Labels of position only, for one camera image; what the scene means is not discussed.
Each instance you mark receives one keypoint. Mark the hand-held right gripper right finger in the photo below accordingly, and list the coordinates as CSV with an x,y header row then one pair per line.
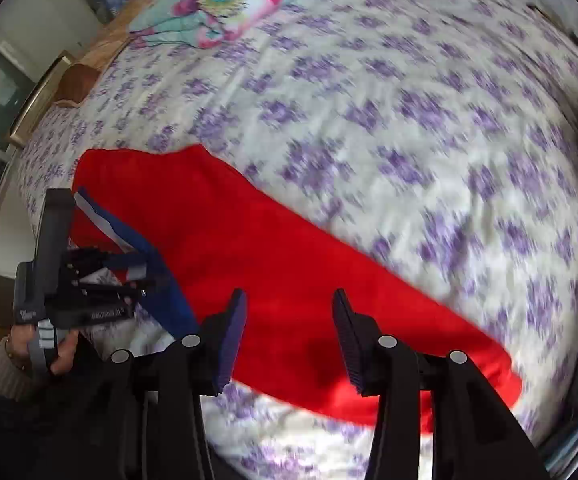
x,y
350,347

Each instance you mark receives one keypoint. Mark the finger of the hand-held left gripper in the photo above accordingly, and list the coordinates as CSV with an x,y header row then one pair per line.
x,y
114,290
96,260

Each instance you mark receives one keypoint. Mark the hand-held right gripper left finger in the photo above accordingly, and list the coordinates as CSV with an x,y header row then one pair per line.
x,y
233,345

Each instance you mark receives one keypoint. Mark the red pants with blue stripe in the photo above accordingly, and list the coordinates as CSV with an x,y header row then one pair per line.
x,y
269,280

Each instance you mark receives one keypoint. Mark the person's left hand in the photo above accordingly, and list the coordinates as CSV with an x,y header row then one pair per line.
x,y
64,352

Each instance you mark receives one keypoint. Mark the wooden headboard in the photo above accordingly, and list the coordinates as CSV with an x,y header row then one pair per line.
x,y
104,50

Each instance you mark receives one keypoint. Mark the purple floral bed sheet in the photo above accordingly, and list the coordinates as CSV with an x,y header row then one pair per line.
x,y
394,110

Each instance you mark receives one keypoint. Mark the pink and teal floral pillow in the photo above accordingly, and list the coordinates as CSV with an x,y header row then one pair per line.
x,y
229,0

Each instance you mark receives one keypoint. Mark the gold picture frame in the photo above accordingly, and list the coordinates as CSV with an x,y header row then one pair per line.
x,y
39,100

